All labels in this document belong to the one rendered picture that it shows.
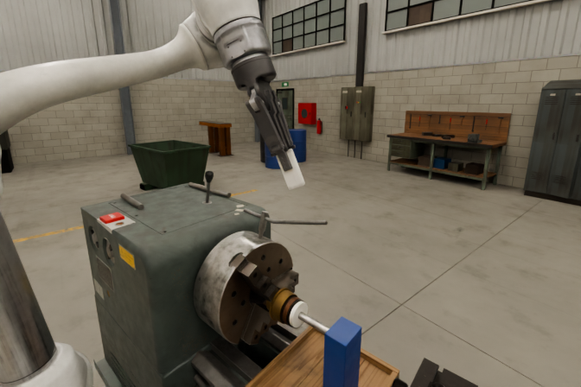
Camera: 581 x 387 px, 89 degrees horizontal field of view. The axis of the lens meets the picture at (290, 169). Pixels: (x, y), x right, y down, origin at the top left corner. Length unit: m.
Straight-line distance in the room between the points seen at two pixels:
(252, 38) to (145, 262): 0.66
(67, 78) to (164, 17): 10.99
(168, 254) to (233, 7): 0.67
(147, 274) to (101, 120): 9.96
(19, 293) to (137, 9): 10.79
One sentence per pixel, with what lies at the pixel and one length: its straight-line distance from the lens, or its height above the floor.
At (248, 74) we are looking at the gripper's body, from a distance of 0.52.
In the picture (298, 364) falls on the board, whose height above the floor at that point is 0.89.
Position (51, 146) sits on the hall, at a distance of 10.79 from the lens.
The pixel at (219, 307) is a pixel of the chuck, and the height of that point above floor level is 1.12.
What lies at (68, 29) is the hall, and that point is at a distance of 10.97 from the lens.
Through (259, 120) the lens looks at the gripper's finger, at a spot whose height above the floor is 1.62.
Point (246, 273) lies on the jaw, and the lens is 0.87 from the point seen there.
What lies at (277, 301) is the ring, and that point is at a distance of 0.90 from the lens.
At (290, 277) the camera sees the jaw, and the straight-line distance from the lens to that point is 1.02.
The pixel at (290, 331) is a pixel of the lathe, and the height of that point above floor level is 0.86.
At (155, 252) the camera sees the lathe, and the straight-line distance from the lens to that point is 0.93.
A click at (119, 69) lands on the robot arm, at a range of 0.62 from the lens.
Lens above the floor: 1.65
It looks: 13 degrees down
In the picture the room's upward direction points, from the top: straight up
